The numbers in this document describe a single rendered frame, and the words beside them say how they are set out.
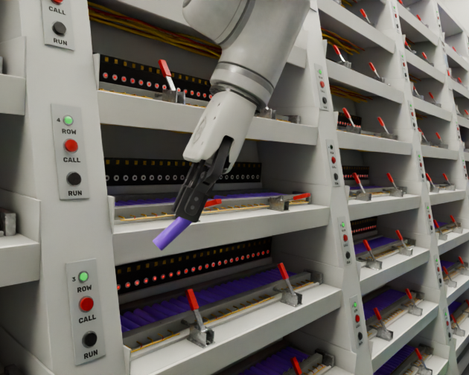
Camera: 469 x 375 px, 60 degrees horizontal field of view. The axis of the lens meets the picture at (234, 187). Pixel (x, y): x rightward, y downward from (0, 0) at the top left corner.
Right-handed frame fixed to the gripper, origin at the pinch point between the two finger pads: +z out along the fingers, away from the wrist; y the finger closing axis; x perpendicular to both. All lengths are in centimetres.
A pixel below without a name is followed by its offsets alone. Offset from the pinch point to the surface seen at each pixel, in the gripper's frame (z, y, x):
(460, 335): 11, -71, 146
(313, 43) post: -48, -45, 24
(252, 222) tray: -0.3, -18.4, 17.5
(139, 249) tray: 9.3, -5.4, -2.6
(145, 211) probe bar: 4.7, -12.7, -2.9
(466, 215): -42, -103, 160
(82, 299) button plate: 16.0, 1.5, -7.9
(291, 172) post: -15, -44, 33
